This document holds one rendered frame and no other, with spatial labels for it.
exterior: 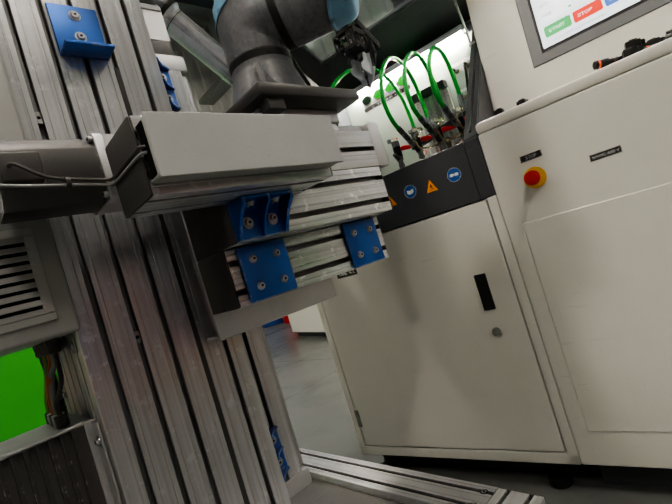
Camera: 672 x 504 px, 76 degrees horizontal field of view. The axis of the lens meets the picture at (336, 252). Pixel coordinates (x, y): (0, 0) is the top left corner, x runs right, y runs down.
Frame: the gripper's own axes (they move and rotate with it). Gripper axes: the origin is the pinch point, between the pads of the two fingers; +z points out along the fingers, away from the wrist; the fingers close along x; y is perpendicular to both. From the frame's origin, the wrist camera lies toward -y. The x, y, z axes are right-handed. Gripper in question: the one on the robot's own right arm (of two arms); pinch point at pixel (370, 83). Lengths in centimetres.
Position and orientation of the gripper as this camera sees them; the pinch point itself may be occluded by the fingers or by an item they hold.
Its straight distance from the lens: 132.0
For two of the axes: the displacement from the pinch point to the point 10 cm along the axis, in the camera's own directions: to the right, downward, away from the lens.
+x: 7.6, -2.5, -6.1
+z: 3.0, 9.6, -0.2
